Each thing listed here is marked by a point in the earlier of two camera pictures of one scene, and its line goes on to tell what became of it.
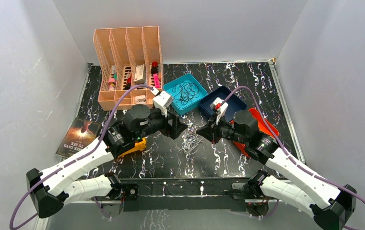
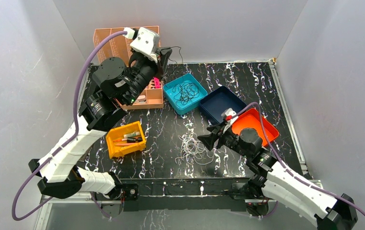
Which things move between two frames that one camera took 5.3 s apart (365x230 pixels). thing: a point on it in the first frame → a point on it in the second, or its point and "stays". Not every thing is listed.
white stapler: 140,99 stays
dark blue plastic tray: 235,103 stays
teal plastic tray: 184,91 stays
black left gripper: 170,123 → 162,59
